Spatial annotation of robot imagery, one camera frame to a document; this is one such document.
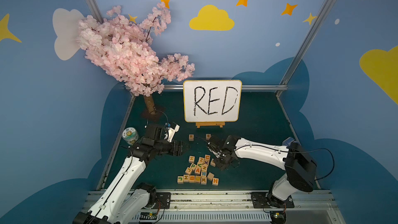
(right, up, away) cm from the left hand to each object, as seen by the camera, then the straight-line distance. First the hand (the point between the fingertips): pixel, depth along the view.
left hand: (184, 144), depth 76 cm
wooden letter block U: (+12, -10, +10) cm, 18 cm away
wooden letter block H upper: (+3, -11, +9) cm, 15 cm away
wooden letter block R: (+2, 0, +19) cm, 19 cm away
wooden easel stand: (+21, +8, +22) cm, 32 cm away
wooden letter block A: (+6, -16, +6) cm, 18 cm away
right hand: (+20, -12, +7) cm, 24 cm away
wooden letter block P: (+4, -14, +6) cm, 15 cm away
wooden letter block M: (+9, -19, +2) cm, 22 cm away
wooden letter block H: (+15, -20, +2) cm, 25 cm away
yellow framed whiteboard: (+15, +22, +17) cm, 32 cm away
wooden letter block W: (+10, -17, +4) cm, 20 cm away
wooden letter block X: (+11, -12, +8) cm, 18 cm away
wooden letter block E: (+13, 0, +20) cm, 23 cm away
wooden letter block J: (-2, -19, +2) cm, 19 cm away
